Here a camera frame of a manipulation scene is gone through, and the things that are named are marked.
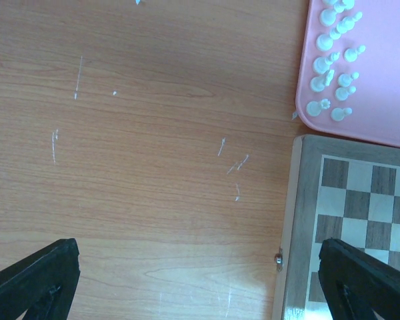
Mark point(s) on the white chess knight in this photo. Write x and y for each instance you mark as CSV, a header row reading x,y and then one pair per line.
x,y
319,83

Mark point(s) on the white chess rook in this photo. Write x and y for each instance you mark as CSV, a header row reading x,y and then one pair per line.
x,y
314,108

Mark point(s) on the white chess king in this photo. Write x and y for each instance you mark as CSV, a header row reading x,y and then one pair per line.
x,y
334,7

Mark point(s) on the white chess bishop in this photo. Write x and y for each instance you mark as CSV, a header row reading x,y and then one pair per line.
x,y
322,64

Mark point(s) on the wooden chessboard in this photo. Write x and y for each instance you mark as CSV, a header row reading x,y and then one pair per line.
x,y
337,189

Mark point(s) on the white chess pawn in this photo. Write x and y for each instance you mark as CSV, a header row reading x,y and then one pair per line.
x,y
338,114
351,54
345,80
348,23
342,93

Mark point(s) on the pink plastic tray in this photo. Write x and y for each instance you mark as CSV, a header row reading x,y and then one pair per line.
x,y
376,102

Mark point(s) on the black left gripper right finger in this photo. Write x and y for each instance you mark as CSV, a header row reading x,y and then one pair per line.
x,y
357,285

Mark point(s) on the white chess queen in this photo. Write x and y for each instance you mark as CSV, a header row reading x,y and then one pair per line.
x,y
325,41

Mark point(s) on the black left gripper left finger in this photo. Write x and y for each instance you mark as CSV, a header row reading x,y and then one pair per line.
x,y
42,285

